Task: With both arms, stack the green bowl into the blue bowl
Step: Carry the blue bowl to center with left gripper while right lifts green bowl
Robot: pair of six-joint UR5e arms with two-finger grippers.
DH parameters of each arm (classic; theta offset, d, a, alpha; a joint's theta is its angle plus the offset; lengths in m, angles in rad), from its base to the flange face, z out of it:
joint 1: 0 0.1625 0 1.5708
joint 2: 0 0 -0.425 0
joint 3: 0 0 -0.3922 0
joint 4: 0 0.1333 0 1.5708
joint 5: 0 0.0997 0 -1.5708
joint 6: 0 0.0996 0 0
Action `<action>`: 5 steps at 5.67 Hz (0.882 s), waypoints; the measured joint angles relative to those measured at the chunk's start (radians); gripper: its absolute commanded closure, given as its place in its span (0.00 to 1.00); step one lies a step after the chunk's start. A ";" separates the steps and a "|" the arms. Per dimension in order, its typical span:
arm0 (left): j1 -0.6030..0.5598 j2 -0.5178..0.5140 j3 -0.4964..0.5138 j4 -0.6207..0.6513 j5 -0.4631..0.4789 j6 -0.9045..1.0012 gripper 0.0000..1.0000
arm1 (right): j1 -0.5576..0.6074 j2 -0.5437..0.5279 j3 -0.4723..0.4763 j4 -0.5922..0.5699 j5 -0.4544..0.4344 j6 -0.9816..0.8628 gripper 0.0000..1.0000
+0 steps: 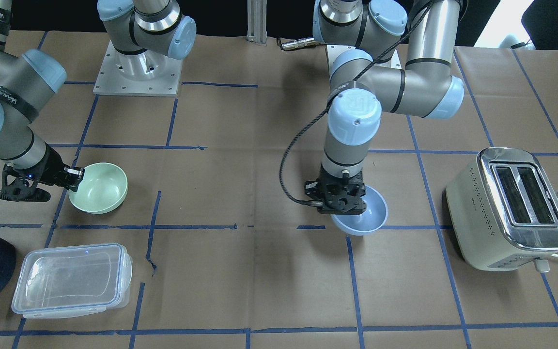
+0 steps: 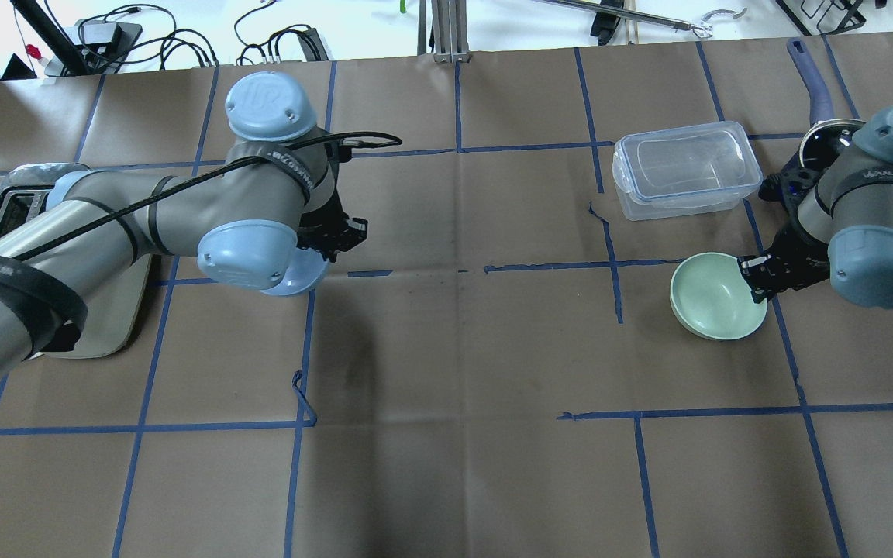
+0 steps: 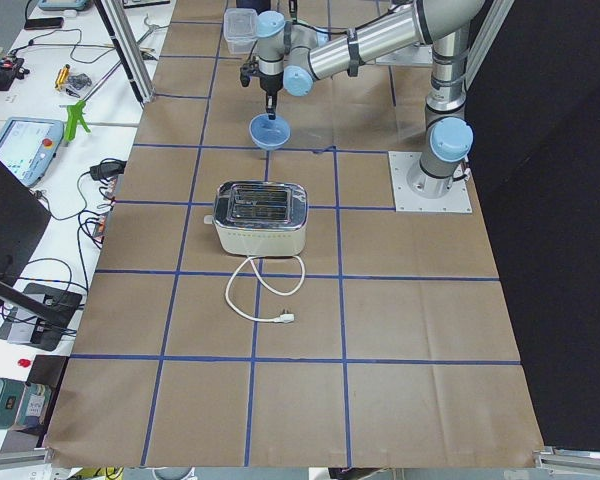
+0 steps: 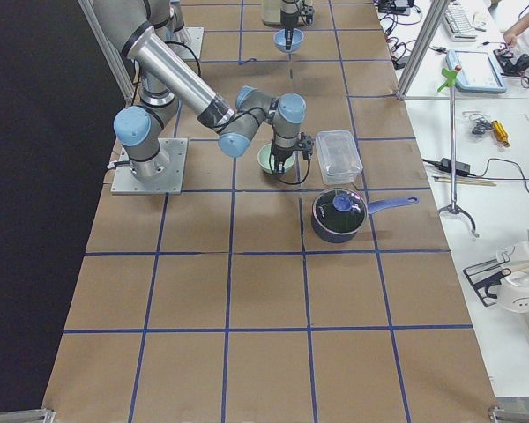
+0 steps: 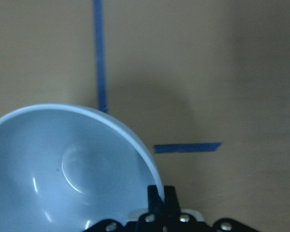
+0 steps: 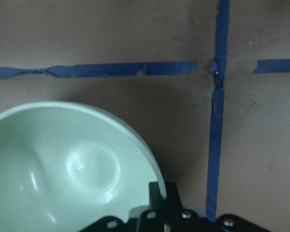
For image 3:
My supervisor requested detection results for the clear plastic food container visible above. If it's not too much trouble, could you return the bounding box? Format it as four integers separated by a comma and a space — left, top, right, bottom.
223, 8, 258, 55

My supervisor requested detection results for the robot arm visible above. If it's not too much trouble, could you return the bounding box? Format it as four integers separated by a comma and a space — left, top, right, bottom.
240, 0, 483, 199

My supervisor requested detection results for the black monitor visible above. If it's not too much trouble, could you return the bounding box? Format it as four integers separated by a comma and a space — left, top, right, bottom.
0, 161, 50, 287

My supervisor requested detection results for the aluminium frame post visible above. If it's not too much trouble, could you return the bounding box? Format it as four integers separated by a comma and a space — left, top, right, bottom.
93, 0, 155, 104

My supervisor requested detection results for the cream chrome toaster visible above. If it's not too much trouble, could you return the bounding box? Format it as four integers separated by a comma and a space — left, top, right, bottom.
204, 180, 308, 257

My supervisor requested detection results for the black smartphone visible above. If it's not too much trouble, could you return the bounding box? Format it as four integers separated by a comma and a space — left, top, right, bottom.
24, 17, 64, 31

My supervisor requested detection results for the black monitor stand base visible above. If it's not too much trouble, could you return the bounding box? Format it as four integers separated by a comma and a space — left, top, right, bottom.
0, 283, 82, 351

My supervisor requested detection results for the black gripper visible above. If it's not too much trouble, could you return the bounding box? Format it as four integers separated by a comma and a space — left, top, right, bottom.
239, 58, 282, 120

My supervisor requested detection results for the green plastic clamp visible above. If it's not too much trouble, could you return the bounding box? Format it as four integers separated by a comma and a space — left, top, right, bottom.
63, 99, 91, 144

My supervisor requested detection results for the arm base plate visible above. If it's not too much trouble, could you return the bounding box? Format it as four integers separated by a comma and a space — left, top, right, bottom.
388, 151, 473, 214

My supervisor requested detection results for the white toaster power cord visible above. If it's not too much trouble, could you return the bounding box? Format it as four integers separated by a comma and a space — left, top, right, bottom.
224, 254, 307, 325

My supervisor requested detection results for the teach pendant tablet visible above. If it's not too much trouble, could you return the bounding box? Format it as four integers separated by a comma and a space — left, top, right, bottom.
0, 117, 64, 187

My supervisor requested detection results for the blue bowl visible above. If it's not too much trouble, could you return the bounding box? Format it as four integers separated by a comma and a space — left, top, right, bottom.
249, 114, 291, 151

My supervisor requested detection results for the black power adapter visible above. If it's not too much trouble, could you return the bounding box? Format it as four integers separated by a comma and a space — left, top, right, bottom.
89, 159, 127, 180

